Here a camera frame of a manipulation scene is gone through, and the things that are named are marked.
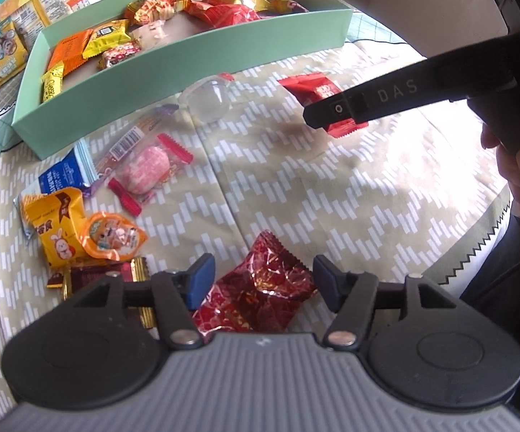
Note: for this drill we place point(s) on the mint green cardboard box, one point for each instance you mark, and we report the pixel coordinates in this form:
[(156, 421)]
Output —
[(197, 58)]

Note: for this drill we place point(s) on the pink candy clear wrapper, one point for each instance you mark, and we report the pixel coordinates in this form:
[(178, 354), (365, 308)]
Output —
[(145, 173)]

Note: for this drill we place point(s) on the patterned bed sheet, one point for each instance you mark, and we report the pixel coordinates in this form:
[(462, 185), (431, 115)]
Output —
[(287, 189)]

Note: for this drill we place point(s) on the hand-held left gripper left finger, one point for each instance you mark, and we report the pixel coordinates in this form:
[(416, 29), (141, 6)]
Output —
[(199, 279)]

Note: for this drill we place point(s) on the dark red gold-edged packet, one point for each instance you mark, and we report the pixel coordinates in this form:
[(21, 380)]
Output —
[(98, 274)]

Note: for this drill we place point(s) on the purple clear stick packet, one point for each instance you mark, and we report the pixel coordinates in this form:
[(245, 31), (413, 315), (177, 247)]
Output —
[(129, 137)]

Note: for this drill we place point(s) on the yellow packet blue label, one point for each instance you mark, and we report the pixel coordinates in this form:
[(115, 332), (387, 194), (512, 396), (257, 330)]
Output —
[(107, 38)]

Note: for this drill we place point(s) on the clear plastic cup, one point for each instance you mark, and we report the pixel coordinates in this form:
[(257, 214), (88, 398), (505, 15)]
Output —
[(208, 99)]

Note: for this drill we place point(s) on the shiny red snack packet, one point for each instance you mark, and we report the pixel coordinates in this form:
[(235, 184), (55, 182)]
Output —
[(217, 11)]

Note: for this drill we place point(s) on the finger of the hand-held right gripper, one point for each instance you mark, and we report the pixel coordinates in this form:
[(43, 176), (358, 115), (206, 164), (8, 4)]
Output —
[(338, 109)]

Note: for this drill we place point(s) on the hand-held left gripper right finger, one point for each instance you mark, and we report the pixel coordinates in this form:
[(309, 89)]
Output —
[(327, 281)]

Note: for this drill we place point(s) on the red orange snack packet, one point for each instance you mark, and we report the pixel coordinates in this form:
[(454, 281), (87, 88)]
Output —
[(152, 9)]

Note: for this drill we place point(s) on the yellow rabbit print packet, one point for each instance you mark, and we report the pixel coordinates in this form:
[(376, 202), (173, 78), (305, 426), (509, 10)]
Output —
[(55, 229)]

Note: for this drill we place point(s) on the blue white cracker packet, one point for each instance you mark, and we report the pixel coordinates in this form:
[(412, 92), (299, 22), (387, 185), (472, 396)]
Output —
[(64, 177)]

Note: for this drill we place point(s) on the red crinkled foil packet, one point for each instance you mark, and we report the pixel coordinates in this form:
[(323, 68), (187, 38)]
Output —
[(264, 288)]

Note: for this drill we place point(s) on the small red snack packet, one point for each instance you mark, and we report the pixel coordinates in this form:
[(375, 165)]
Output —
[(307, 87)]

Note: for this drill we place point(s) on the yellow cheese print packet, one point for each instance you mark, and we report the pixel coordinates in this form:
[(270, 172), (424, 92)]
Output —
[(52, 83)]

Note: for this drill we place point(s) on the person's dark pants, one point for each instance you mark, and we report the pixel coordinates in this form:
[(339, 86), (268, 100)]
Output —
[(511, 279)]

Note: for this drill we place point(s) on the white red candy packet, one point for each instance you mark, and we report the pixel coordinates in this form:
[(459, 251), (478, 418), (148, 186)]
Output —
[(120, 54)]

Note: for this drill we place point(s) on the orange jelly cup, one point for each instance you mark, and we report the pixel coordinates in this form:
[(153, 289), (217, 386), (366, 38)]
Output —
[(111, 236)]

